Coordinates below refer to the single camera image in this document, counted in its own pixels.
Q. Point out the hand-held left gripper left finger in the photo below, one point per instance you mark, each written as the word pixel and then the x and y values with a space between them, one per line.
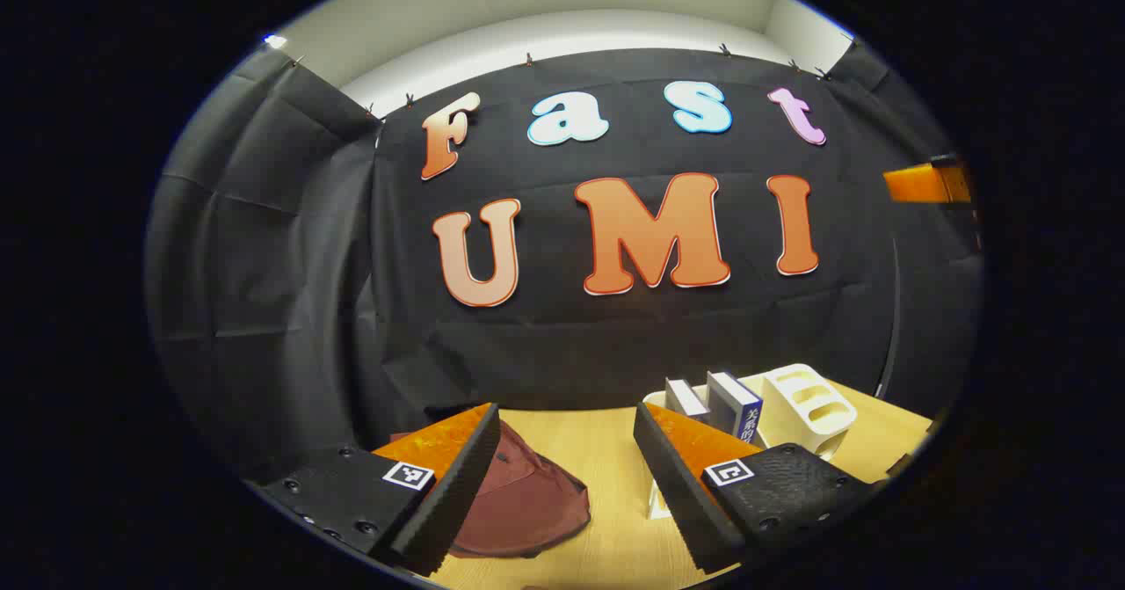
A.
pixel 457 493

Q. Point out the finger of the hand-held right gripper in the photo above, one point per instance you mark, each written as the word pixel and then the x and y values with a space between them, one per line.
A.
pixel 927 184

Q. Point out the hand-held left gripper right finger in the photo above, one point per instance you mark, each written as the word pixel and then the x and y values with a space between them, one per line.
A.
pixel 681 493

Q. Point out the maroon schoolbag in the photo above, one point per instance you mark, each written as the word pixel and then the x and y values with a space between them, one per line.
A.
pixel 527 502

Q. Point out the grey photo cover book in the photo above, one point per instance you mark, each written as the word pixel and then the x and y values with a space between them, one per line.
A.
pixel 684 399

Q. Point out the blue cover book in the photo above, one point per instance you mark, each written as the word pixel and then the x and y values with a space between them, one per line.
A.
pixel 734 410

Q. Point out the white bookshelf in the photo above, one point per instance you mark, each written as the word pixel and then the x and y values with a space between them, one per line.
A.
pixel 804 405

